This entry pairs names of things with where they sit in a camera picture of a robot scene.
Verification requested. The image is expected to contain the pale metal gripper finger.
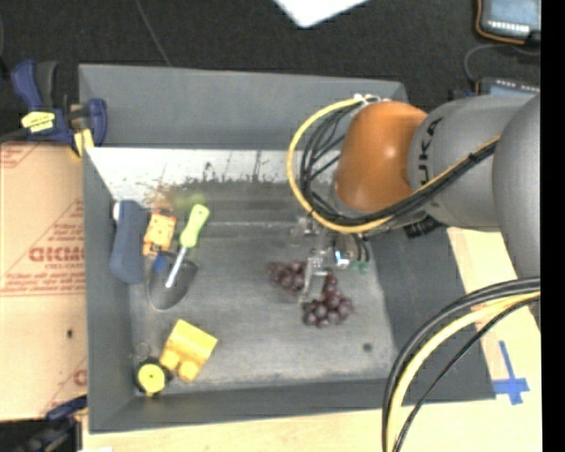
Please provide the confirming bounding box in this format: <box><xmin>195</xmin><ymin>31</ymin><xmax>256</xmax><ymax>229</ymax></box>
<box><xmin>316</xmin><ymin>268</ymin><xmax>336</xmax><ymax>301</ymax></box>
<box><xmin>299</xmin><ymin>256</ymin><xmax>324</xmax><ymax>305</ymax></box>

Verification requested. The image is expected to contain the dark purple grape bunch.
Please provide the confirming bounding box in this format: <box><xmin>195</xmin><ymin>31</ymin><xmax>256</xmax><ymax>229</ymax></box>
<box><xmin>266</xmin><ymin>260</ymin><xmax>357</xmax><ymax>330</ymax></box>

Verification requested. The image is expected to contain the grey metal bin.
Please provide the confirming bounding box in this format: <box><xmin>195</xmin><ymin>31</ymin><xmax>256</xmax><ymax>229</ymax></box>
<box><xmin>77</xmin><ymin>63</ymin><xmax>496</xmax><ymax>433</ymax></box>

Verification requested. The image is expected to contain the yellow toy block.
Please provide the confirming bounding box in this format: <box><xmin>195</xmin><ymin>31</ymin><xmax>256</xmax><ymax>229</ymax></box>
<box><xmin>158</xmin><ymin>318</ymin><xmax>219</xmax><ymax>384</ymax></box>

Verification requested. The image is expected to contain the dark grey scoop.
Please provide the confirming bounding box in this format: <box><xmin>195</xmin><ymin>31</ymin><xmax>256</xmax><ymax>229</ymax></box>
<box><xmin>146</xmin><ymin>250</ymin><xmax>201</xmax><ymax>312</ymax></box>

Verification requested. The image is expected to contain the orange toy block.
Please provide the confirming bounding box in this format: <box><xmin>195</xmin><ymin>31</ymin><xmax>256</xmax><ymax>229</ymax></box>
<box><xmin>142</xmin><ymin>211</ymin><xmax>178</xmax><ymax>257</ymax></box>

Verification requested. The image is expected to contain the brown cardboard board red print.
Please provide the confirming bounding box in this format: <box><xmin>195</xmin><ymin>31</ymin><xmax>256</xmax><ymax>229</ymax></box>
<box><xmin>0</xmin><ymin>140</ymin><xmax>89</xmax><ymax>424</ymax></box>

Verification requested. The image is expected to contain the green handled screwdriver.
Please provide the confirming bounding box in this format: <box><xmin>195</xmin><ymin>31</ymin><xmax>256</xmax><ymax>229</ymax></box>
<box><xmin>163</xmin><ymin>202</ymin><xmax>212</xmax><ymax>290</ymax></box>

